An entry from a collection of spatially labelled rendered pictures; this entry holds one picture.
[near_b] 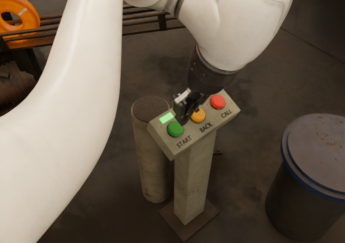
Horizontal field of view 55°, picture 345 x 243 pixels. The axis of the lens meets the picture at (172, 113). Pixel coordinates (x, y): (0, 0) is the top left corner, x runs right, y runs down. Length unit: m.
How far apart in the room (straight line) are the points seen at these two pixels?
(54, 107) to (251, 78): 1.73
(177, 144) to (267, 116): 0.96
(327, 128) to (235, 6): 0.80
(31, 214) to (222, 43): 0.35
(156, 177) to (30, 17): 0.67
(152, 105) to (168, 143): 0.22
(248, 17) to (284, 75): 1.56
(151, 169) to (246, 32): 0.81
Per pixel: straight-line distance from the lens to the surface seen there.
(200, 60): 0.53
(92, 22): 0.29
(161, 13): 1.01
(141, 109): 0.99
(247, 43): 0.46
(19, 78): 1.22
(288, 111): 1.78
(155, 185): 1.26
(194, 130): 0.85
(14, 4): 1.08
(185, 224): 1.34
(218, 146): 1.55
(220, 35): 0.46
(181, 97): 0.62
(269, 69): 1.99
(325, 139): 1.14
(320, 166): 1.07
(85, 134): 0.21
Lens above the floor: 1.26
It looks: 49 degrees down
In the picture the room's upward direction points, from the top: straight up
